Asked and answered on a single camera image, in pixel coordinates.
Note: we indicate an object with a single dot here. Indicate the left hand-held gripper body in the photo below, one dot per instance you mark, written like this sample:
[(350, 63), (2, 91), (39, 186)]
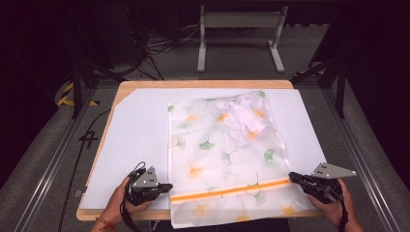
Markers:
[(145, 183)]

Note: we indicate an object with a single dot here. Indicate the black metal stand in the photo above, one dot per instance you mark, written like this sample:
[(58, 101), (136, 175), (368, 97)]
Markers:
[(76, 83), (340, 87)]

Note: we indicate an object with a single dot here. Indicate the person's right hand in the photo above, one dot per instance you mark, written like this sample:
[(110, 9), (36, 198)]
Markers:
[(328, 211)]

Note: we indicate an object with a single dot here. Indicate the black floor tape mark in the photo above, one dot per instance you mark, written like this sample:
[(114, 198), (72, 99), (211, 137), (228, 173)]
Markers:
[(88, 138)]

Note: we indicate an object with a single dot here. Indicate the white garment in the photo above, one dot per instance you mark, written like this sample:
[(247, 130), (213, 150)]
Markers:
[(241, 119)]

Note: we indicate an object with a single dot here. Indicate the yellow black hazard tape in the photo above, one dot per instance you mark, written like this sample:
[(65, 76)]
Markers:
[(66, 92)]

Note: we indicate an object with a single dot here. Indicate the white table sheet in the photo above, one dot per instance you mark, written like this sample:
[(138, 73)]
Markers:
[(138, 135)]

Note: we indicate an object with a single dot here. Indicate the leaf print mesh laundry bag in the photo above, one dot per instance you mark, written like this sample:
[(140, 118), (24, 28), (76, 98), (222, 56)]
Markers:
[(225, 167)]

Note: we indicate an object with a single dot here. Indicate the person's left hand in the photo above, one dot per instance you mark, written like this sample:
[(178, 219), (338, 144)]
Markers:
[(117, 203)]

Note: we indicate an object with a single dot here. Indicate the wooden table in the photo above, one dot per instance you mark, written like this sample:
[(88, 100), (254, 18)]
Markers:
[(193, 84)]

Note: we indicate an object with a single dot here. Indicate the grey metal stand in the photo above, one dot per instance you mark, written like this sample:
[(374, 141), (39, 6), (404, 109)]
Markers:
[(241, 20)]

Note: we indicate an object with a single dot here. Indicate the aluminium floor rail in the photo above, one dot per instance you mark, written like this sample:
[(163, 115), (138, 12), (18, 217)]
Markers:
[(367, 174), (48, 174)]

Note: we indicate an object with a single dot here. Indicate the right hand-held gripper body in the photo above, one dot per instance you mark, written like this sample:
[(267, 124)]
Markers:
[(325, 180)]

